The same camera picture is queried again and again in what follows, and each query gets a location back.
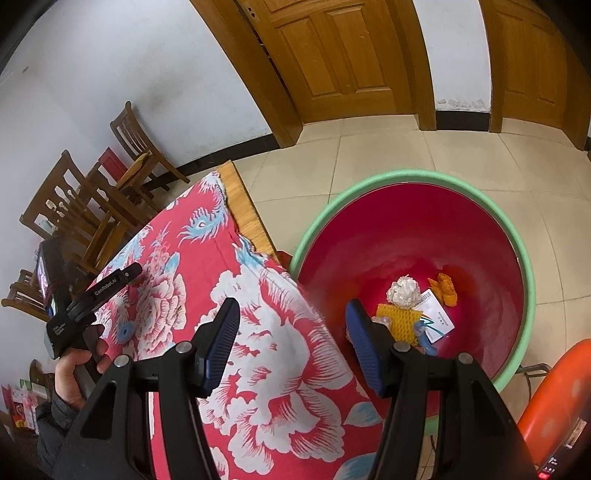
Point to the large paper ball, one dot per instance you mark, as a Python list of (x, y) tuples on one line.
[(404, 291)]

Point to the red basin with green rim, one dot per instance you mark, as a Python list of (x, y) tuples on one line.
[(415, 221)]

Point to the yellow seat cushion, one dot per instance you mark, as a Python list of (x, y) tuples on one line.
[(136, 165)]

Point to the orange plastic stool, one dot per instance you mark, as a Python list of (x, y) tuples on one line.
[(558, 383)]

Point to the wooden panel door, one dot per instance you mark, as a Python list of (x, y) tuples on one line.
[(332, 55), (531, 60)]

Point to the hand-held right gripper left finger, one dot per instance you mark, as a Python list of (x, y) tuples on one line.
[(221, 350)]

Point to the wooden chair with cushion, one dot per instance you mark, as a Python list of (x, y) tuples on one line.
[(134, 134)]

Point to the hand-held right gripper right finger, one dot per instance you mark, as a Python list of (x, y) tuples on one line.
[(364, 350)]

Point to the small wooden chair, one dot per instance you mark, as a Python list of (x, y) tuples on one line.
[(23, 295)]

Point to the orange peel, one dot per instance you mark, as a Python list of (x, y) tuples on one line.
[(445, 288)]

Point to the yellow foam fruit net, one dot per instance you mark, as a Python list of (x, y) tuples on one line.
[(399, 323)]

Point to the red floral tablecloth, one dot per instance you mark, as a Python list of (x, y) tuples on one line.
[(277, 369)]

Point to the red printed bag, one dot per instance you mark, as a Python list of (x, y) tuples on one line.
[(18, 406)]

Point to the large wooden chair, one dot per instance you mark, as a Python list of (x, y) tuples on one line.
[(69, 203)]

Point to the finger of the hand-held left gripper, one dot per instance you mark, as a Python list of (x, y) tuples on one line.
[(108, 287)]

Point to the person's left hand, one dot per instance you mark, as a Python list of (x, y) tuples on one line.
[(69, 378)]

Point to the orange and white carton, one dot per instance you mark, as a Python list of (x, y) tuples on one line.
[(438, 318)]

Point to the red box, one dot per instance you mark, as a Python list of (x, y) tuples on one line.
[(111, 164)]

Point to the person's left forearm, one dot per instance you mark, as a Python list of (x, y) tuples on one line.
[(55, 434)]

